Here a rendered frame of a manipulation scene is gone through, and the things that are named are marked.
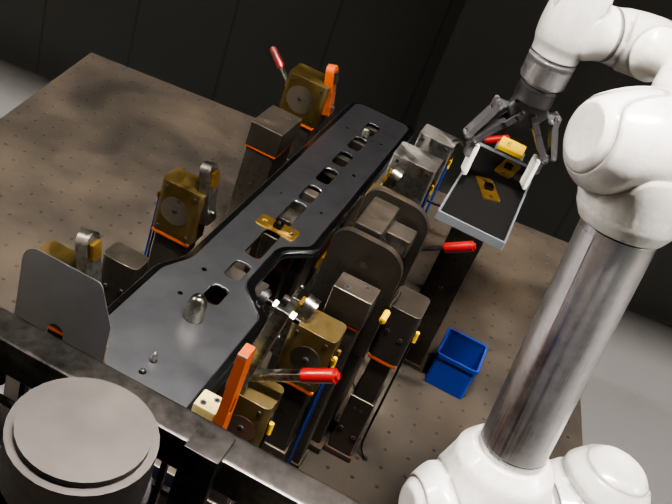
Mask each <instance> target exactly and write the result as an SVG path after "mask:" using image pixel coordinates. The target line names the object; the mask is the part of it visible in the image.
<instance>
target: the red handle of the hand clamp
mask: <svg viewBox="0 0 672 504"><path fill-rule="evenodd" d="M340 377H341V374H340V372H338V370H337V368H302V369H256V371H255V372H254V374H253V375H252V377H251V379H250V380H249V382H253V381H254V382H301V383H303V384H337V382H338V380H340Z"/></svg>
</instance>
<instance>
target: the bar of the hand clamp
mask: <svg viewBox="0 0 672 504"><path fill-rule="evenodd" d="M271 292H272V290H270V289H269V288H268V289H267V290H266V289H264V290H263V291H262V293H261V294H260V296H259V297H258V299H257V300H256V303H257V304H256V306H257V307H259V308H261V307H264V306H265V305H266V304H267V305H268V306H270V307H271V308H270V309H269V310H270V311H272V314H271V315H270V317H269V318H268V320H267V322H266V323H265V325H264V327H263V328H262V330H261V332H260V333H259V335H258V337H257V338H256V340H255V342H254V343H253V346H254V347H256V350H255V353H254V356H253V359H252V362H251V364H250V367H249V370H248V373H247V375H246V378H245V379H246V380H247V382H249V380H250V379H251V377H252V375H253V374H254V372H255V371H256V369H258V368H259V366H260V365H261V363H262V362H263V360H264V358H265V357H266V355H267V354H268V352H269V350H270V349H271V347H272V346H273V344H274V342H275V341H276V339H277V338H278V336H279V334H280V333H281V331H282V330H283V328H284V326H285V325H286V323H287V322H288V323H289V324H291V323H292V322H293V323H295V324H296V325H299V323H300V322H301V320H302V319H300V318H299V317H298V316H297V315H298V313H297V312H295V311H294V310H295V309H296V307H297V306H298V304H299V302H298V301H297V300H295V299H294V298H291V297H290V296H288V295H287V294H286V295H285V296H284V297H283V299H282V300H281V301H279V300H278V299H276V300H275V301H274V300H272V299H271V298H270V297H271V296H272V293H271ZM279 303H280V304H279Z"/></svg>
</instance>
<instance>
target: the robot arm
mask: <svg viewBox="0 0 672 504"><path fill-rule="evenodd" d="M612 3H613V0H549V2H548V3H547V5H546V7H545V9H544V11H543V13H542V15H541V17H540V20H539V22H538V25H537V28H536V31H535V38H534V41H533V44H532V46H531V48H530V49H529V53H528V55H527V57H526V59H525V61H524V63H523V65H522V67H521V69H520V74H521V76H522V77H521V78H520V80H519V82H518V84H517V87H516V89H515V91H514V93H513V96H512V98H511V99H510V100H508V101H507V100H504V99H501V98H500V96H499V95H495V96H494V98H493V99H492V101H491V103H490V105H489V106H487V107H486V108H485V109H484V110H483V111H482V112H481V113H480V114H479V115H478V116H477V117H476V118H474V119H473V120H472V121H471V122H470V123H469V124H468V125H467V126H466V127H465V128H464V129H463V130H462V131H463V134H464V137H465V139H468V142H467V144H466V146H465V149H464V155H465V158H464V161H463V163H462V165H461V170H462V173H463V175H467V173H468V171H469V169H470V167H471V164H472V162H473V160H474V158H475V156H476V154H477V152H478V150H479V148H480V144H479V142H480V141H482V140H484V139H485V138H487V137H489V136H491V135H492V134H494V133H496V132H497V131H499V130H501V129H502V128H504V127H509V126H510V125H513V126H514V127H521V128H523V129H525V130H528V129H532V133H533V137H534V141H535V145H536V148H537V152H538V155H537V154H534V155H533V157H532V158H531V160H530V162H529V164H528V166H527V168H526V170H525V172H524V174H523V176H522V178H521V180H520V184H521V187H522V189H523V190H526V189H527V187H528V185H529V183H530V181H531V179H532V178H533V176H534V174H535V175H537V174H538V173H539V172H540V170H541V168H542V166H543V164H547V163H548V161H552V162H555V161H556V160H557V144H558V127H559V125H560V123H561V121H562V118H561V117H560V115H559V113H558V112H557V111H555V112H553V113H550V112H548V111H549V109H550V108H551V106H552V104H553V102H554V100H555V99H556V97H557V95H558V93H559V92H562V91H564V89H565V87H566V85H567V83H568V82H569V80H570V78H571V76H572V74H573V72H574V71H575V69H576V66H577V64H578V63H579V61H595V62H599V63H603V64H605V65H607V66H609V67H612V68H613V70H615V71H617V72H620V73H622V74H625V75H628V76H630V77H633V78H635V79H637V80H639V81H642V82H652V85H651V86H631V87H622V88H617V89H612V90H608V91H604V92H601V93H598V94H596V95H594V96H592V97H590V98H589V99H588V100H586V101H585V102H584V103H583V104H581V105H580V106H579V107H578V108H577V110H576V111H575V112H574V114H573V115H572V117H571V118H570V120H569V122H568V125H567V127H566V130H565V134H564V139H563V159H564V164H565V166H566V169H567V171H568V173H569V175H570V177H571V178H572V180H573V181H574V182H575V183H576V185H578V191H577V196H576V201H577V209H578V213H579V215H580V219H579V222H578V224H577V226H576V228H575V230H574V232H573V235H572V237H571V239H570V241H569V243H568V245H567V248H566V250H565V252H564V254H563V256H562V258H561V260H560V263H559V265H558V267H557V269H556V271H555V273H554V276H553V278H552V280H551V282H550V284H549V286H548V289H547V291H546V293H545V295H544V297H543V299H542V302H541V304H540V306H539V308H538V310H537V312H536V315H535V317H534V319H533V321H532V323H531V325H530V327H529V330H528V332H527V334H526V336H525V338H524V340H523V343H522V345H521V347H520V349H519V351H518V353H517V356H516V358H515V360H514V362H513V364H512V366H511V369H510V371H509V373H508V375H507V377H506V379H505V381H504V384H503V386H502V388H501V390H500V392H499V394H498V397H497V399H496V401H495V403H494V405H493V407H492V410H491V412H490V414H489V416H488V418H487V420H486V423H484V424H479V425H475V426H473V427H470V428H468V429H466V430H464V431H463V432H462V433H461V434H460V435H459V437H458V438H457V439H456V440H455V441H454V442H453V443H452V444H451V445H450V446H449V447H448V448H447V449H445V450H444V451H443V452H442V453H441V454H440V455H439V456H438V458H437V460H428V461H426V462H424V463H423V464H421V465H420V466H419V467H417V468H416V469H415V470H414V471H413V472H412V473H411V474H410V475H409V476H408V478H407V480H406V482H405V483H404V484H403V486H402V488H401V491H400V494H399V501H398V504H651V492H650V490H649V486H648V481H647V477H646V474H645V472H644V470H643V469H642V467H641V466H640V465H639V464H638V463H637V461H636V460H634V459H633V458H632V457H631V456H630V455H628V454H627V453H626V452H624V451H622V450H620V449H618V448H616V447H613V446H610V445H602V444H589V445H584V446H580V447H577V448H574V449H572V450H570V451H568V452H567V454H566V455H565V456H564V457H557V458H554V459H551V460H549V456H550V454H551V452H552V450H553V449H554V447H555V445H556V443H557V441H558V439H559V437H560V435H561V433H562V431H563V429H564V427H565V425H566V424H567V422H568V420H569V418H570V416H571V414H572V412H573V410H574V408H575V406H576V404H577V402H578V400H579V399H580V397H581V395H582V393H583V391H584V389H585V387H586V385H587V383H588V381H589V379H590V377H591V375H592V374H593V372H594V370H595V368H596V366H597V364H598V362H599V360H600V358H601V356H602V354H603V352H604V350H605V349H606V347H607V345H608V343H609V341H610V339H611V337H612V335H613V333H614V331H615V329H616V327H617V325H618V324H619V322H620V320H621V318H622V316H623V314H624V312H625V310H626V308H627V306H628V304H629V302H630V300H631V299H632V297H633V295H634V293H635V291H636V289H637V287H638V285H639V283H640V281H641V279H642V277H643V275H644V273H645V272H646V270H647V268H648V266H649V264H650V262H651V260H652V258H653V256H654V254H655V252H656V250H657V249H658V248H661V247H663V246H665V245H666V244H668V243H670V242H671V241H672V21H670V20H668V19H666V18H663V17H661V16H658V15H655V14H652V13H648V12H644V11H640V10H636V9H631V8H621V7H616V6H613V5H612ZM505 107H506V109H507V111H505V112H504V113H502V114H500V116H499V117H498V118H496V119H494V120H493V121H491V122H489V123H488V124H486V123H487V122H488V121H489V120H490V119H492V118H493V117H494V116H495V115H496V114H497V112H498V111H501V110H502V109H503V108H505ZM507 118H509V119H507ZM506 119H507V120H506ZM546 119H548V120H547V121H548V123H549V129H548V152H545V148H544V145H543V141H542V137H541V132H540V128H539V124H540V123H542V122H543V121H545V120H546ZM485 124H486V125H485Z"/></svg>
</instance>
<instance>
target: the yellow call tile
mask: <svg viewBox="0 0 672 504"><path fill-rule="evenodd" d="M497 149H499V150H501V151H503V152H505V153H506V154H508V155H510V156H513V157H516V158H518V159H521V158H522V156H523V154H524V152H525V150H526V146H524V145H522V144H520V143H518V142H516V141H514V140H511V139H509V138H507V137H505V136H503V137H502V139H501V140H500V142H499V144H498V146H497Z"/></svg>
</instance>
